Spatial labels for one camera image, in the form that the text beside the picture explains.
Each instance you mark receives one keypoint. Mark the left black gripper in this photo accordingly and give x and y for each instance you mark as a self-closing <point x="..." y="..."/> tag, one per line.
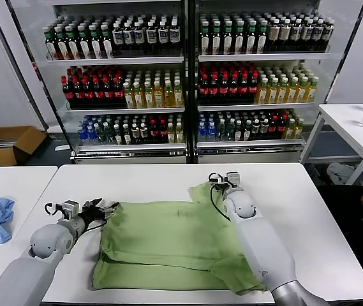
<point x="93" y="215"/>

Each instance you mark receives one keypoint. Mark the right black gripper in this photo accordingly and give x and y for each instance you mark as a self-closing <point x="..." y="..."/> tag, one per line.
<point x="222" y="186"/>

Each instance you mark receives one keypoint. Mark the light green polo shirt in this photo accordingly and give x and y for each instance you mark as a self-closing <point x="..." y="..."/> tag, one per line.
<point x="168" y="232"/>

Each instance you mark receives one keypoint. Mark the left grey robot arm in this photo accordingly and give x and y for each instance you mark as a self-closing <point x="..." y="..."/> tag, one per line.
<point x="47" y="242"/>

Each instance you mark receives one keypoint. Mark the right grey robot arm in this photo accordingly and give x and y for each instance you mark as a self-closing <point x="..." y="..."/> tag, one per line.
<point x="264" y="242"/>

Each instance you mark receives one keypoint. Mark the blue water bottle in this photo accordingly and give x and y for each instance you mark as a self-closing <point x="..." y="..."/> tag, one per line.
<point x="211" y="133"/>
<point x="81" y="136"/>
<point x="90" y="136"/>
<point x="201" y="133"/>

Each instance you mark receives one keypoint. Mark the clear greenish water bottle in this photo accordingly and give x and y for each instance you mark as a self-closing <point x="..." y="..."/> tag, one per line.
<point x="99" y="135"/>
<point x="108" y="135"/>
<point x="220" y="131"/>
<point x="229" y="131"/>

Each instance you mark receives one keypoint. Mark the small dark bottle white label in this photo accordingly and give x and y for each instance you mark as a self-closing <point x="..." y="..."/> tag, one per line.
<point x="238" y="132"/>
<point x="125" y="135"/>
<point x="117" y="135"/>
<point x="246" y="132"/>

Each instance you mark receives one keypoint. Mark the small dark bottle grey label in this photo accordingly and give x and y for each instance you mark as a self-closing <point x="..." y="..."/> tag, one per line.
<point x="143" y="134"/>
<point x="134" y="134"/>
<point x="255" y="130"/>
<point x="263" y="130"/>

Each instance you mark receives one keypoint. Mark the yellow tea bottle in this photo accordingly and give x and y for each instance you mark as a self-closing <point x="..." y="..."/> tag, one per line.
<point x="148" y="99"/>
<point x="168" y="98"/>
<point x="128" y="99"/>
<point x="178" y="134"/>
<point x="170" y="134"/>
<point x="291" y="94"/>
<point x="272" y="95"/>
<point x="301" y="93"/>
<point x="138" y="99"/>
<point x="290" y="130"/>
<point x="311" y="92"/>
<point x="282" y="94"/>
<point x="158" y="99"/>
<point x="298" y="130"/>
<point x="177" y="97"/>
<point x="262" y="95"/>

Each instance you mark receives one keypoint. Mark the small white flat object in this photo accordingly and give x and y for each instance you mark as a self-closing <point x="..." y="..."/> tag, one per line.
<point x="61" y="148"/>

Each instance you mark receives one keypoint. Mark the cola bottle red cap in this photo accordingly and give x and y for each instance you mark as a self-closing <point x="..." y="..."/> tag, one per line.
<point x="272" y="129"/>
<point x="233" y="90"/>
<point x="161" y="133"/>
<point x="203" y="90"/>
<point x="212" y="90"/>
<point x="107" y="93"/>
<point x="243" y="89"/>
<point x="281" y="128"/>
<point x="222" y="90"/>
<point x="253" y="89"/>
<point x="87" y="93"/>
<point x="117" y="93"/>
<point x="97" y="93"/>
<point x="67" y="93"/>
<point x="152" y="133"/>
<point x="77" y="93"/>

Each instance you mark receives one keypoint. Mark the grey-blue cloth bundle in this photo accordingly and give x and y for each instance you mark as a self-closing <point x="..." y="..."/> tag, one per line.
<point x="339" y="171"/>

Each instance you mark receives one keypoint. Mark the metal rods bundle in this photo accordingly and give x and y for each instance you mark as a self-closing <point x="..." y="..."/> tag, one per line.
<point x="0" y="144"/>

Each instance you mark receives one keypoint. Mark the person black trousers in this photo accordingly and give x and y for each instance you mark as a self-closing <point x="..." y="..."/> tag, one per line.
<point x="344" y="207"/>

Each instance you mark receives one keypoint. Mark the white beverage display cabinet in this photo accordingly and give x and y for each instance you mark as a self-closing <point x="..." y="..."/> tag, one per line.
<point x="113" y="60"/>
<point x="263" y="56"/>

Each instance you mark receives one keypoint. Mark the white side table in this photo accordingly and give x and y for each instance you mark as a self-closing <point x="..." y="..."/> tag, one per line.
<point x="343" y="123"/>

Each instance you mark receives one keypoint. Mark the dark tea bottle green cap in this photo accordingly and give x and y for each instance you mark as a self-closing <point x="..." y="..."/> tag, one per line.
<point x="261" y="41"/>
<point x="72" y="47"/>
<point x="95" y="46"/>
<point x="106" y="46"/>
<point x="215" y="42"/>
<point x="203" y="42"/>
<point x="238" y="41"/>
<point x="227" y="42"/>
<point x="249" y="41"/>
<point x="50" y="47"/>
<point x="84" y="47"/>
<point x="61" y="47"/>

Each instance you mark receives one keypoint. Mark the dark bottle blue-white label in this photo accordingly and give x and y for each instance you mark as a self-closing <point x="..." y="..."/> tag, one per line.
<point x="138" y="37"/>
<point x="316" y="33"/>
<point x="295" y="33"/>
<point x="173" y="35"/>
<point x="117" y="37"/>
<point x="128" y="37"/>
<point x="162" y="36"/>
<point x="151" y="36"/>
<point x="306" y="33"/>
<point x="327" y="32"/>

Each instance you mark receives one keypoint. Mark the dark bottle beige label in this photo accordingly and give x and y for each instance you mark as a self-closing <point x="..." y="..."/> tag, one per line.
<point x="272" y="34"/>
<point x="284" y="34"/>

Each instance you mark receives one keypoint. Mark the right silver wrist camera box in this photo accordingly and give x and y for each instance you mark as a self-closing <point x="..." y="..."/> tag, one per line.
<point x="233" y="178"/>

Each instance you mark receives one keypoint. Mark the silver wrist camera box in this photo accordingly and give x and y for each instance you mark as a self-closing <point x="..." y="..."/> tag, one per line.
<point x="71" y="208"/>
<point x="233" y="178"/>

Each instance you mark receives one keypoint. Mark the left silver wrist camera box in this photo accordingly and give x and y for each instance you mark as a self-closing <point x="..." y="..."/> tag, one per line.
<point x="71" y="208"/>

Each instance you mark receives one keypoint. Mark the glass cabinet door black frame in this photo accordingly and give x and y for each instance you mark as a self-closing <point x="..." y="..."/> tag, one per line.
<point x="24" y="63"/>
<point x="343" y="47"/>

